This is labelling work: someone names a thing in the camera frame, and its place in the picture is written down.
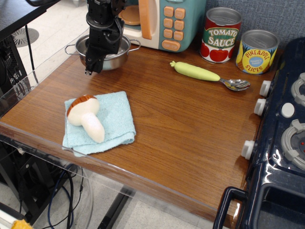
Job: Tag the light blue folded cloth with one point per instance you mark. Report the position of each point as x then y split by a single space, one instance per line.
116 117

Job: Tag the plush toy mushroom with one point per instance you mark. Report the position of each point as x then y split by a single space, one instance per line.
83 112

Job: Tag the pineapple slices can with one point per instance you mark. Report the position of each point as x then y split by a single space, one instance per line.
257 51

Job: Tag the black desk at left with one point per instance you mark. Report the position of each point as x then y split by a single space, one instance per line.
14 14

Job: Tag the toy microwave oven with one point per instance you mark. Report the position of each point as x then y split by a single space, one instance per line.
168 25

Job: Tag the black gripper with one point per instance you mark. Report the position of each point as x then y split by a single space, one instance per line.
101 43

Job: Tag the spoon with green handle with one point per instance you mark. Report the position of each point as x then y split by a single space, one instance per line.
206 75

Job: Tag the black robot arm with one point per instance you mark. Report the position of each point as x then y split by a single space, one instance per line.
104 13

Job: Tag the dark blue toy stove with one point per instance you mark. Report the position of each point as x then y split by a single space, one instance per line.
274 197

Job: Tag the tomato sauce can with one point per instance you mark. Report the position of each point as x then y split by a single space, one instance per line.
220 32

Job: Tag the metal pot with handles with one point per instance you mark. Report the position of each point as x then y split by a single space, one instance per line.
111 61

